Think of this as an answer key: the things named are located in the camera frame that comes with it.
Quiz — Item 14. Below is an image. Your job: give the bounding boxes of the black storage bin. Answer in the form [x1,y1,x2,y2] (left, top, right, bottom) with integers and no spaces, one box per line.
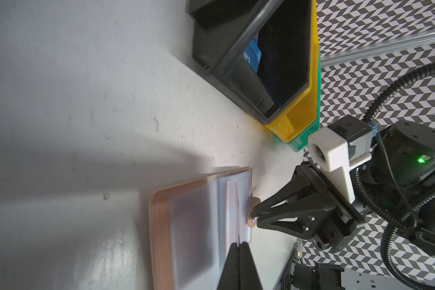
[188,0,316,125]

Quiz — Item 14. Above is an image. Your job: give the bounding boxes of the green storage bin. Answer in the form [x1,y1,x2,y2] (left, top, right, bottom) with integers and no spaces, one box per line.
[287,66,321,152]

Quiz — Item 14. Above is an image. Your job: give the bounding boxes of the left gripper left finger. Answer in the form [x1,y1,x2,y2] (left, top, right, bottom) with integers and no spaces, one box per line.
[217,243,241,290]

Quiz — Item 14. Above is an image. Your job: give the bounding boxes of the yellow storage bin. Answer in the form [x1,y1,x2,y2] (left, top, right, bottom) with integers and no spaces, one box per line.
[267,1,320,143]

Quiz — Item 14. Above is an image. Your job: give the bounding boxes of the blue card in black bin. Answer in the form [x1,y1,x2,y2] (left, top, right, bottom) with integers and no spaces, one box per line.
[243,37,262,73]

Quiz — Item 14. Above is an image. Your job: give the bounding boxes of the tan leather card holder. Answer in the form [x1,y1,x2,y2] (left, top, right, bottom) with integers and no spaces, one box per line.
[149,167,257,290]

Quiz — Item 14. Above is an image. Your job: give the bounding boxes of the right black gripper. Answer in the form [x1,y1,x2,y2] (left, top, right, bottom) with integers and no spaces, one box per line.
[251,161,366,253]

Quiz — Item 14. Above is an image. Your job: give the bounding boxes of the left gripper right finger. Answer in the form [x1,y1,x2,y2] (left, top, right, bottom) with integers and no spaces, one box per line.
[239,242,262,290]

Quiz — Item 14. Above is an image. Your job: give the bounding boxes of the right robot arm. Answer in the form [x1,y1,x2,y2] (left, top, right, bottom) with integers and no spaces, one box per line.
[248,62,435,290]

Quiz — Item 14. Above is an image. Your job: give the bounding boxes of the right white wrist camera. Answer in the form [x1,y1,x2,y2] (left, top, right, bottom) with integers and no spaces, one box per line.
[308,116,378,203]

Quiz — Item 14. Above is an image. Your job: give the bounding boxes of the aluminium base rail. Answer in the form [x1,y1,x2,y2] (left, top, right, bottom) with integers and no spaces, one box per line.
[274,238,409,290]

